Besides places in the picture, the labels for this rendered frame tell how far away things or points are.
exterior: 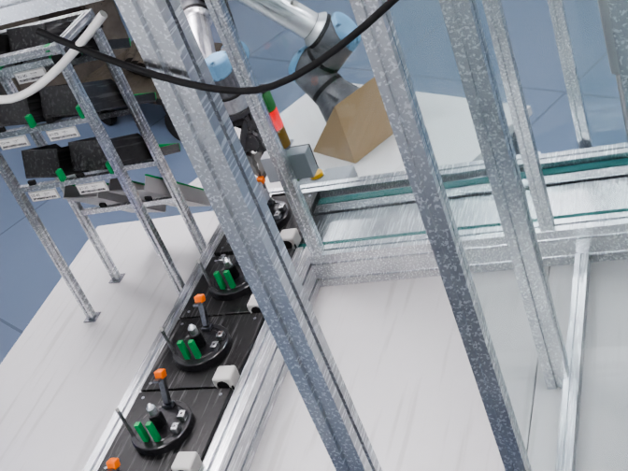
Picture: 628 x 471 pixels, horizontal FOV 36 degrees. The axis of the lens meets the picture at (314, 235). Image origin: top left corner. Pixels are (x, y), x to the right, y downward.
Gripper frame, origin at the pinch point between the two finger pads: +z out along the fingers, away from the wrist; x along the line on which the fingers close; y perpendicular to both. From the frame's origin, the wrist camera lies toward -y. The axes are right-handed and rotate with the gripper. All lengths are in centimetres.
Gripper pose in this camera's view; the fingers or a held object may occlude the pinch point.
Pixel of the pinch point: (261, 176)
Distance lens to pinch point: 265.4
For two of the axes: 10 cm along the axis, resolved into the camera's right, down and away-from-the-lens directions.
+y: 2.6, -6.1, 7.5
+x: -9.1, 1.0, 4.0
